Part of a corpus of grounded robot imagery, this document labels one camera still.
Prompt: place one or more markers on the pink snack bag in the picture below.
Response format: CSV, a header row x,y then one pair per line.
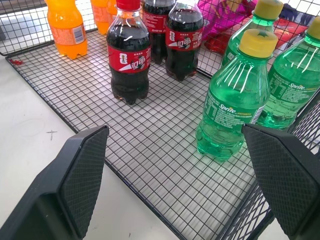
x,y
222,22

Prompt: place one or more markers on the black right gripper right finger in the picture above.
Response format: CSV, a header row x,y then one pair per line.
x,y
285,180

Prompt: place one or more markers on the green Sprite bottle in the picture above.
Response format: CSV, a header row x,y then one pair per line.
x,y
252,27
291,80
231,100

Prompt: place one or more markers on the orange soda bottle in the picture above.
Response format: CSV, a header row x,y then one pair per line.
x,y
67,27
103,15

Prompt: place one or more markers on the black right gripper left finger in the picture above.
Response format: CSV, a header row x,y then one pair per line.
x,y
57,192

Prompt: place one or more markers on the red and blue snack bag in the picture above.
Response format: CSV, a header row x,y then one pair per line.
x,y
292,27

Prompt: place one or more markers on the dark cola bottle red label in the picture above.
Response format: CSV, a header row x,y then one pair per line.
x,y
129,57
183,40
156,25

